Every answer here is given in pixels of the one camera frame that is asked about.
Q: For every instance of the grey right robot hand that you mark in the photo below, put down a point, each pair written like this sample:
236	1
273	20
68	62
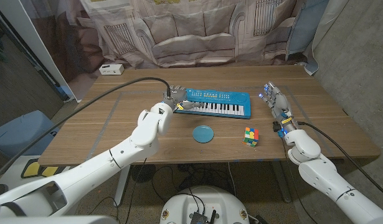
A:
281	107

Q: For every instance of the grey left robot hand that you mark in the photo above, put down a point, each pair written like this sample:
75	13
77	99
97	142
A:
175	96

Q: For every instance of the blue toy piano keyboard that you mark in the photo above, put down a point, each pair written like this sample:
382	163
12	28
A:
222	99

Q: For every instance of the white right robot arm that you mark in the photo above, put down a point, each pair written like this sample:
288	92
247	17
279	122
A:
322	174

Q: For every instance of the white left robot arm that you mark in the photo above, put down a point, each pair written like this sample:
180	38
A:
116	155

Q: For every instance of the round blue coaster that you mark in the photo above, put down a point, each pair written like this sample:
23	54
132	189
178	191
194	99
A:
203	134

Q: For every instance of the multicoloured puzzle cube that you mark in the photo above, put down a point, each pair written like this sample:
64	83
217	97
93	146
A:
250	137

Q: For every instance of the printed sofa backdrop cloth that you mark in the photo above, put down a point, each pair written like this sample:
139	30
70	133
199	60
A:
191	34

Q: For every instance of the white power strip box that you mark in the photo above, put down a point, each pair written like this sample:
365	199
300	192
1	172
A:
111	69

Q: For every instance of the grey table leg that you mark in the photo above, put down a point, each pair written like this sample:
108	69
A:
281	183

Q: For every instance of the black floor fan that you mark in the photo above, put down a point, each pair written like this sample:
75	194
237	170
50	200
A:
144	173

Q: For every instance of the white table leg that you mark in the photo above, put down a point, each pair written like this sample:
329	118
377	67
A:
122	183

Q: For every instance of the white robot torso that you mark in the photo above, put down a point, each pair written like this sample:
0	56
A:
205	202

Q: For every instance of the black module with antenna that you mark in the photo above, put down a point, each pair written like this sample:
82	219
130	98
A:
200	217

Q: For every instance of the blue plastic bin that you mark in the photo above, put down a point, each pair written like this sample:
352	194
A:
21	135

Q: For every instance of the yellow and black floor object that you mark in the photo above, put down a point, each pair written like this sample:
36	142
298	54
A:
34	169

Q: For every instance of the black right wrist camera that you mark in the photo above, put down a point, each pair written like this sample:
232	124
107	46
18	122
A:
276	127

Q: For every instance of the white door frame panel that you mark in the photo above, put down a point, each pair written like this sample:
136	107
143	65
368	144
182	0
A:
26	37

